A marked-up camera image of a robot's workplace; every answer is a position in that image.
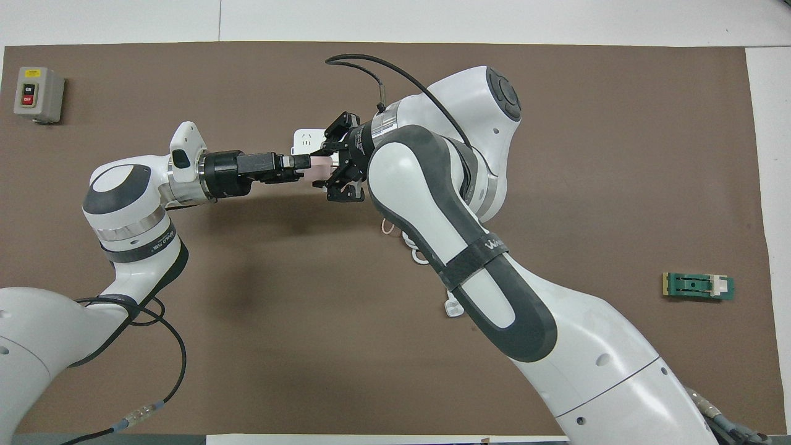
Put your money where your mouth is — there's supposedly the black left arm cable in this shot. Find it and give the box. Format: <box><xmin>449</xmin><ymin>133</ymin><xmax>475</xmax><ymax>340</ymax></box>
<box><xmin>62</xmin><ymin>297</ymin><xmax>187</xmax><ymax>445</ymax></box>

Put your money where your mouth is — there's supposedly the white power strip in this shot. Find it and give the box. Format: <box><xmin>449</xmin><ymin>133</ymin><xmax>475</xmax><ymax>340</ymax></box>
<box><xmin>292</xmin><ymin>128</ymin><xmax>328</xmax><ymax>155</ymax></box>

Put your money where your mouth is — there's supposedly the brown table mat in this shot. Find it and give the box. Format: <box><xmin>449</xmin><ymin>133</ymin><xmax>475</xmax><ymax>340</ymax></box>
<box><xmin>0</xmin><ymin>41</ymin><xmax>787</xmax><ymax>436</ymax></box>

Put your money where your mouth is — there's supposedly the white power strip cord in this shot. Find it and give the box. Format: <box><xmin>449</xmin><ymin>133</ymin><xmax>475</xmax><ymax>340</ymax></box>
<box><xmin>402</xmin><ymin>227</ymin><xmax>465</xmax><ymax>318</ymax></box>

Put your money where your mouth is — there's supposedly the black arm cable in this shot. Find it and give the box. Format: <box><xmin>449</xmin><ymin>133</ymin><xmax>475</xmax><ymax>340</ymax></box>
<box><xmin>62</xmin><ymin>297</ymin><xmax>187</xmax><ymax>445</ymax></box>
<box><xmin>326</xmin><ymin>54</ymin><xmax>773</xmax><ymax>445</ymax></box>

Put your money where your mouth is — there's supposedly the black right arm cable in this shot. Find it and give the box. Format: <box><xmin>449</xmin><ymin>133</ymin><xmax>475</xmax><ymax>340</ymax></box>
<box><xmin>326</xmin><ymin>54</ymin><xmax>773</xmax><ymax>445</ymax></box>

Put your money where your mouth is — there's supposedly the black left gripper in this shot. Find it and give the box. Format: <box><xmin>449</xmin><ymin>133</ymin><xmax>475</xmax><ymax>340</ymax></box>
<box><xmin>201</xmin><ymin>150</ymin><xmax>305</xmax><ymax>200</ymax></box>

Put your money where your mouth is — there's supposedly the grey on-off switch box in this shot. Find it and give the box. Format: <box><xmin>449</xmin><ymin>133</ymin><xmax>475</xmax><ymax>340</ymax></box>
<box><xmin>14</xmin><ymin>66</ymin><xmax>66</xmax><ymax>124</ymax></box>

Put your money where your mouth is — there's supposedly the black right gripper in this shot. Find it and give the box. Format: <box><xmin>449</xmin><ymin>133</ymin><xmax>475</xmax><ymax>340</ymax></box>
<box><xmin>281</xmin><ymin>112</ymin><xmax>374</xmax><ymax>203</ymax></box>

